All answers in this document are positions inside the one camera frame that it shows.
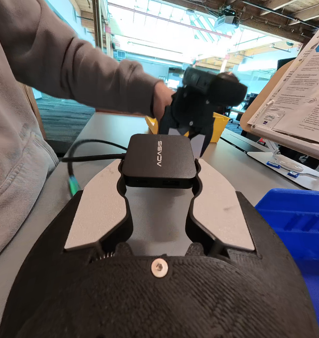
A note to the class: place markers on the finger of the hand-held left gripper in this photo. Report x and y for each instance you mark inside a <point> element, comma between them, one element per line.
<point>166,121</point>
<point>207,140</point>

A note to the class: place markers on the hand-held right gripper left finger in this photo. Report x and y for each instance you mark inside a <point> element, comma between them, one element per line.
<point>96,208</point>

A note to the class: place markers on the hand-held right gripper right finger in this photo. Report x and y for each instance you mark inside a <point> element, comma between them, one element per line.
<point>220,208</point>

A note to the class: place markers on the black usb hub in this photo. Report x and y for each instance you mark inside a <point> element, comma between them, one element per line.
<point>154,158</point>

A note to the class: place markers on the person's left forearm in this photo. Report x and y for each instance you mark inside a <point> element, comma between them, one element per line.
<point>117,84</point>

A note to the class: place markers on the person's left hand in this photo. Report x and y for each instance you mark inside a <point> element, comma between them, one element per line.
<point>162,100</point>

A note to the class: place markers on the yellow plastic bin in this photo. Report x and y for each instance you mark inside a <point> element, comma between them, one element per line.
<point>220,129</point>

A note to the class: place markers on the black desk panel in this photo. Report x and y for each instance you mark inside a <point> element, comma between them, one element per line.
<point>241,144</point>

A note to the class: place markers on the clear page holder clip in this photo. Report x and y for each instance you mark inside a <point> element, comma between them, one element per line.
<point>270,118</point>

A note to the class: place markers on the small blue card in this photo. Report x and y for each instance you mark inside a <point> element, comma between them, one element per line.
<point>273,165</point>
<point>293,174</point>

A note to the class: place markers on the instruction sheet on stand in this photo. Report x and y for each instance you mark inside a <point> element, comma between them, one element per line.
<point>265,100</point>

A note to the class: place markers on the blue plastic bin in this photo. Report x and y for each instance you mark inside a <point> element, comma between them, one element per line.
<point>294,232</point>

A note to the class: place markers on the clear magnifier lens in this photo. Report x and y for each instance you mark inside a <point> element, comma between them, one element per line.
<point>291,166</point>

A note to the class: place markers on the ceiling projector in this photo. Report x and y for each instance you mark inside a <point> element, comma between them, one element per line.
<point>226,21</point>

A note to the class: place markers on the person in grey hoodie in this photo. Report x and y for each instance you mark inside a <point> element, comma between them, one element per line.
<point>11,171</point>

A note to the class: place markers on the black monitor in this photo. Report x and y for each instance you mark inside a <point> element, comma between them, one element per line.
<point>286,64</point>

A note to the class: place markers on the printed instruction sheet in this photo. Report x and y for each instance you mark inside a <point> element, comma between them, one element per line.
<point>307,100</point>

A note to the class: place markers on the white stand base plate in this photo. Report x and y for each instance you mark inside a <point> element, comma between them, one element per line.
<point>265,162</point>

